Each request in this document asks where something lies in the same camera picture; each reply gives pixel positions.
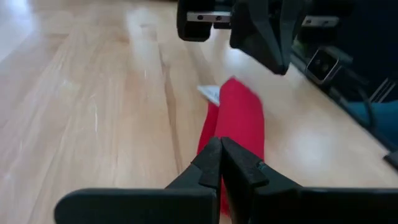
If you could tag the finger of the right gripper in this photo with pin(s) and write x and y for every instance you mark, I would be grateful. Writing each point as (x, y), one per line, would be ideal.
(293, 21)
(259, 34)

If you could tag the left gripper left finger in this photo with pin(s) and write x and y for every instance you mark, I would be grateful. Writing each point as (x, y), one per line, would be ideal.
(186, 199)

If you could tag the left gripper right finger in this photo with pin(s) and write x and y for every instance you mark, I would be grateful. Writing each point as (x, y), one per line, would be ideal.
(280, 202)

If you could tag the red cloth towel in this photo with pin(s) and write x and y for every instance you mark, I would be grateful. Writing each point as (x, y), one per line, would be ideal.
(239, 121)

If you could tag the small silver-framed black box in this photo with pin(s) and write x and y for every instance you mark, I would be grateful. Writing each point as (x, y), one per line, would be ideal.
(323, 66)

